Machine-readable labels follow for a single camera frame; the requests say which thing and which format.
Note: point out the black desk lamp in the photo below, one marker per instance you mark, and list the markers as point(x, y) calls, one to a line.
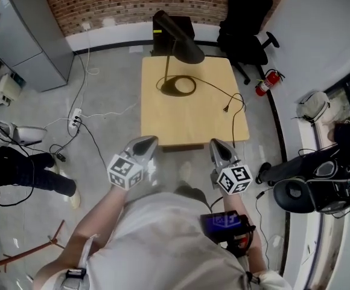
point(184, 44)

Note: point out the black oval shell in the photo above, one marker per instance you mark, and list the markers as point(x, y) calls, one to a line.
point(294, 193)

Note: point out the white backpack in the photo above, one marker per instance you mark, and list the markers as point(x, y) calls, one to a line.
point(313, 106)

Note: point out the black waist monitor blue screen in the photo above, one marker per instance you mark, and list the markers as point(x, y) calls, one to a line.
point(220, 225)

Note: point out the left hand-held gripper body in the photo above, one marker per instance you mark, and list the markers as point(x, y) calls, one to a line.
point(125, 172)

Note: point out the person's left forearm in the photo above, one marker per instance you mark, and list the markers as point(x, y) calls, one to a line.
point(102, 216)

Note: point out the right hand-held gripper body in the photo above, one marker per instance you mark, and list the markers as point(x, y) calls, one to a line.
point(233, 178)

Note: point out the black power adapter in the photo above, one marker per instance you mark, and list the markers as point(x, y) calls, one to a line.
point(61, 157)

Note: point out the black office chair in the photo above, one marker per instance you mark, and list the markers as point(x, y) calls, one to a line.
point(244, 35)

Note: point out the cream plastic box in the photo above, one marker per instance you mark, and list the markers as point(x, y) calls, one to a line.
point(9, 86)

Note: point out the person's right forearm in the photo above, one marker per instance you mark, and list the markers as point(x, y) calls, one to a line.
point(238, 204)

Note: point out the brown wooden stand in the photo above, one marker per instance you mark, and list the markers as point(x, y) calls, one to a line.
point(27, 252)

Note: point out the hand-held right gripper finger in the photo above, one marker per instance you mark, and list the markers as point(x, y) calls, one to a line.
point(227, 154)
point(215, 156)

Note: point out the black computer tower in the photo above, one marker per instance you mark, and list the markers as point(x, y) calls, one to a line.
point(184, 26)

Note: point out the white power strip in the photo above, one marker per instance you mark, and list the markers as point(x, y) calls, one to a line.
point(75, 118)

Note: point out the person's white t-shirt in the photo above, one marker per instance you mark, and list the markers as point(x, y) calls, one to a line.
point(163, 246)

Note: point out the white wall socket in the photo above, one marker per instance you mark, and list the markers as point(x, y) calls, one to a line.
point(86, 26)

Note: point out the silver refrigerator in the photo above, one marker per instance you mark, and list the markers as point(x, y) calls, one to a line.
point(27, 41)

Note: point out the person's dark trousers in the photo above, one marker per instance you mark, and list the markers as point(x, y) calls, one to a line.
point(193, 195)

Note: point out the red fire extinguisher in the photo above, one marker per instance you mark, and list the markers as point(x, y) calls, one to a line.
point(267, 83)

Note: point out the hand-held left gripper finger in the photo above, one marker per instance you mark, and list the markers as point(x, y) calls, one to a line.
point(151, 154)
point(140, 145)

